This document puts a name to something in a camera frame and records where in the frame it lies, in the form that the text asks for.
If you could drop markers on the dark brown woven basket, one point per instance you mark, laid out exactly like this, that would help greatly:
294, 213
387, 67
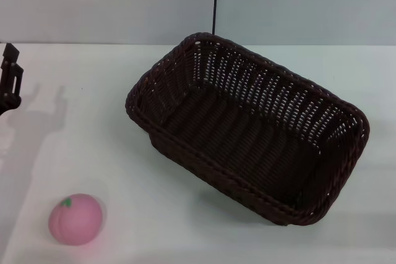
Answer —
232, 140

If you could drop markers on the pink toy peach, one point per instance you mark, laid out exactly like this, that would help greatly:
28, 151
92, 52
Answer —
75, 220

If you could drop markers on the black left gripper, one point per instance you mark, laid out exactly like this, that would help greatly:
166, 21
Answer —
9, 102

